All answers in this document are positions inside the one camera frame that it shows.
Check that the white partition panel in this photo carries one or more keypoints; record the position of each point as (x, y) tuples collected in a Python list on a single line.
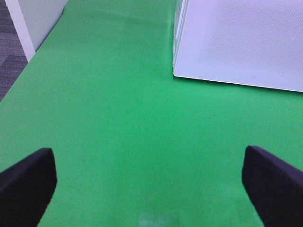
[(34, 20)]

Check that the white microwave oven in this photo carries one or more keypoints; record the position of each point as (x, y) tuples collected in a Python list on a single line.
[(246, 42)]

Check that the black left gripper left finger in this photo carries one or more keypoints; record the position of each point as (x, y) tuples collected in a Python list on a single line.
[(26, 189)]

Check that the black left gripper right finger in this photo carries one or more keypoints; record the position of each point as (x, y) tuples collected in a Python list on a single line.
[(274, 187)]

